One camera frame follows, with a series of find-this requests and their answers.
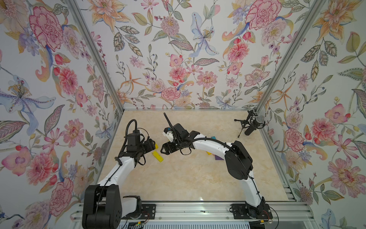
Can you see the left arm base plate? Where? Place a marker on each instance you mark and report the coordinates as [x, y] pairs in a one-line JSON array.
[[146, 212]]

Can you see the purple block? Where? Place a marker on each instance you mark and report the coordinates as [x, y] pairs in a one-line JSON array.
[[218, 158]]

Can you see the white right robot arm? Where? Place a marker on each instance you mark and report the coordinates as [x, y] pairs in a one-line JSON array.
[[238, 162]]

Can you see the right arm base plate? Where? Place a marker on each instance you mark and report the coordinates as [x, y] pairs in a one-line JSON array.
[[246, 211]]

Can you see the yellow green block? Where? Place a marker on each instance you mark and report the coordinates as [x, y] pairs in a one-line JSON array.
[[157, 156]]

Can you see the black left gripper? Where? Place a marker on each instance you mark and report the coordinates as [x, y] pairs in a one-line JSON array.
[[149, 144]]

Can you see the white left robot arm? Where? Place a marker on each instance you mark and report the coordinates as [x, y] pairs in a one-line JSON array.
[[103, 206]]

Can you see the aluminium frame rail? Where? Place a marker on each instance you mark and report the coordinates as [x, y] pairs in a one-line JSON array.
[[170, 211]]

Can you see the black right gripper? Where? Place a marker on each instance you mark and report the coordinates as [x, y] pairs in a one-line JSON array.
[[171, 150]]

